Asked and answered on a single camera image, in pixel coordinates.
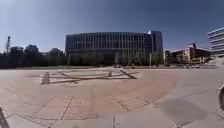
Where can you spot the paved stone plaza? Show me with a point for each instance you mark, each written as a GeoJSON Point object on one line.
{"type": "Point", "coordinates": [100, 100]}

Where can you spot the tall slim tower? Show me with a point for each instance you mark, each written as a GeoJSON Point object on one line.
{"type": "Point", "coordinates": [8, 44]}

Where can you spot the row of trees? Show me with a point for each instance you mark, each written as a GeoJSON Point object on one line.
{"type": "Point", "coordinates": [36, 57]}

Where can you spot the brown low building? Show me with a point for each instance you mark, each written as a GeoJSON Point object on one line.
{"type": "Point", "coordinates": [191, 53]}

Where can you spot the white banded building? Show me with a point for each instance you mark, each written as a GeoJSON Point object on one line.
{"type": "Point", "coordinates": [216, 41]}

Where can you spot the large curved glass building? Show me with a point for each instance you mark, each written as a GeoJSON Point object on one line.
{"type": "Point", "coordinates": [113, 42]}

